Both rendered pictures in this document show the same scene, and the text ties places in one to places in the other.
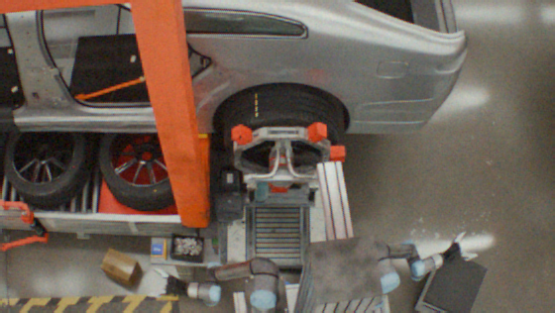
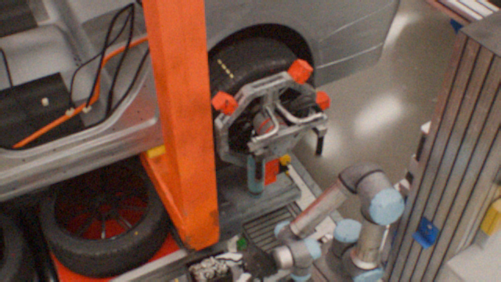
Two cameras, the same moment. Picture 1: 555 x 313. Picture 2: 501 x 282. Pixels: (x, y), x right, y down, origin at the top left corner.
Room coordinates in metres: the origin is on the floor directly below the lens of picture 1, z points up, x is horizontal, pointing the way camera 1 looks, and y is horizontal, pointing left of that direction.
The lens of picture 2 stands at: (-0.13, 0.91, 3.00)
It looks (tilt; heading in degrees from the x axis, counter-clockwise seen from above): 47 degrees down; 336
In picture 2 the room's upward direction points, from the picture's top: straight up
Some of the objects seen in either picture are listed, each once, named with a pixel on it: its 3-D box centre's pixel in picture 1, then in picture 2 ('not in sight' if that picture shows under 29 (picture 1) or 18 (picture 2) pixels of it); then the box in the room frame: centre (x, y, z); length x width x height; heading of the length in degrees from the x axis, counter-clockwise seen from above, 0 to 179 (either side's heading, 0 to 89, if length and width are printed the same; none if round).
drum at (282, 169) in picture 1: (281, 165); (273, 131); (1.73, -0.03, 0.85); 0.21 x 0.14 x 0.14; 4
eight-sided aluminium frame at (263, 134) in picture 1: (281, 155); (266, 122); (1.81, -0.02, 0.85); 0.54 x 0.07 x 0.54; 94
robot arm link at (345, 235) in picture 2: not in sight; (347, 238); (0.96, 0.01, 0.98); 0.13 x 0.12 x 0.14; 176
